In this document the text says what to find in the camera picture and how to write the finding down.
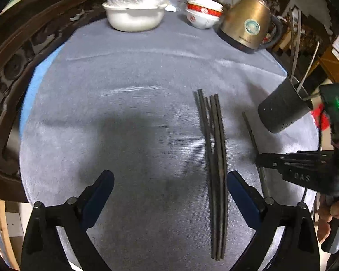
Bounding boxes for black perforated utensil cup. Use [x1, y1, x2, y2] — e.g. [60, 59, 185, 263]
[258, 77, 313, 133]

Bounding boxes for white lidded pot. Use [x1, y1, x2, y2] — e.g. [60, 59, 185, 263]
[102, 0, 170, 33]

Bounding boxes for red white stacked bowls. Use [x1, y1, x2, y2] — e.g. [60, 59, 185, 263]
[186, 0, 224, 29]

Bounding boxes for person's hand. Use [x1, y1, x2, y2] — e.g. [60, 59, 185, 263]
[317, 194, 339, 243]

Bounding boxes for grey table cloth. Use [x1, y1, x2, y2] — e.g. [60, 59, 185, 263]
[19, 13, 318, 270]

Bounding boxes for gold electric kettle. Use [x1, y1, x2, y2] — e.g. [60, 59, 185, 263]
[217, 0, 282, 54]

